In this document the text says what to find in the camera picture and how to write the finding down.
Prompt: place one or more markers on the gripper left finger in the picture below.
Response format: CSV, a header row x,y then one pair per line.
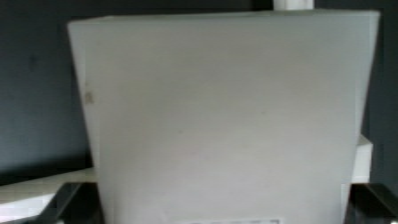
x,y
74,206

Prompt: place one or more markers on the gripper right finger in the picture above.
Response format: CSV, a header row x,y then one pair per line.
x,y
371,208

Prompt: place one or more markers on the white cabinet top block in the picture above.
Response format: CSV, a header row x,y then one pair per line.
x,y
222,99

